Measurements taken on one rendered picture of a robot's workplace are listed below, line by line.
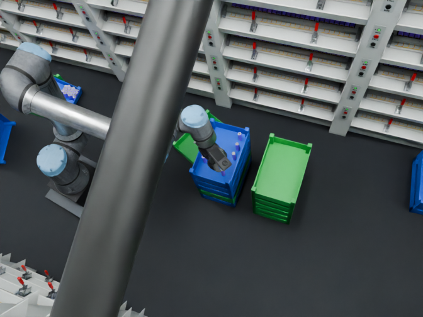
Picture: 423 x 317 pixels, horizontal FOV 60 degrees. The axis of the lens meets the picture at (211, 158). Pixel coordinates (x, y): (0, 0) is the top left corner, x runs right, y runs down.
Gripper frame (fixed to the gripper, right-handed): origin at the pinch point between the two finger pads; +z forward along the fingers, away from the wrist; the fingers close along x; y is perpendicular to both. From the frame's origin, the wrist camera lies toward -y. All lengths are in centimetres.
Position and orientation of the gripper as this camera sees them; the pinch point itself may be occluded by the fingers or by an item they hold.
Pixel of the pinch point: (222, 169)
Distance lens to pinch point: 162.4
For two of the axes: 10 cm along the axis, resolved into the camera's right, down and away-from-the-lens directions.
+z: 2.9, 5.6, 7.8
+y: -5.8, -5.5, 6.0
